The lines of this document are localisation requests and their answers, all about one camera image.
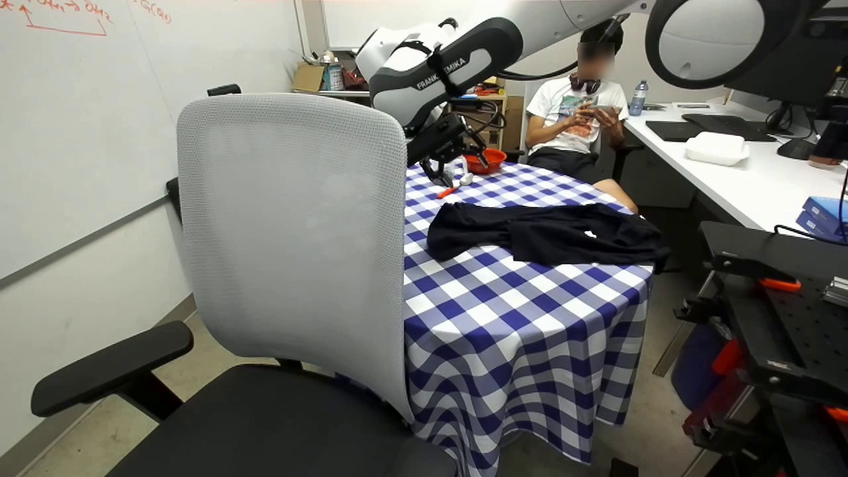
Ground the red bowl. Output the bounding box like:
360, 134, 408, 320
468, 150, 506, 175

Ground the cardboard box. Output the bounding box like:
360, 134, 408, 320
293, 65, 323, 94

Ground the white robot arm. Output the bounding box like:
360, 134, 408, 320
355, 0, 831, 183

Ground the black keyboard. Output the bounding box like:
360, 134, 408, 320
647, 114, 774, 143

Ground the white plastic container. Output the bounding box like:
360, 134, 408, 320
684, 134, 751, 164

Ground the clear water bottle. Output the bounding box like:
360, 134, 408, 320
629, 79, 649, 116

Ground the red marker pen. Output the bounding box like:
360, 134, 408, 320
437, 187, 462, 200

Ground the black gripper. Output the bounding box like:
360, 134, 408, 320
408, 112, 484, 183

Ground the wooden shelf unit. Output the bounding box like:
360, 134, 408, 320
450, 90, 506, 154

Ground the black hood garment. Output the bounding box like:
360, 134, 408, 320
427, 205, 672, 269

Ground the black robot cart base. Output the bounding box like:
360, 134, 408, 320
682, 222, 848, 477

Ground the seated person white shirt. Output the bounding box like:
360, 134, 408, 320
525, 21, 637, 213

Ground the black computer monitor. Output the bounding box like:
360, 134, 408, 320
730, 2, 848, 131

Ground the grey mesh office chair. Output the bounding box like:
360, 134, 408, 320
30, 94, 460, 477

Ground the blue box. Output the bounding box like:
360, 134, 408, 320
795, 197, 848, 242

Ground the blue white checkered tablecloth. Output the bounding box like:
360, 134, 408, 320
404, 164, 652, 477

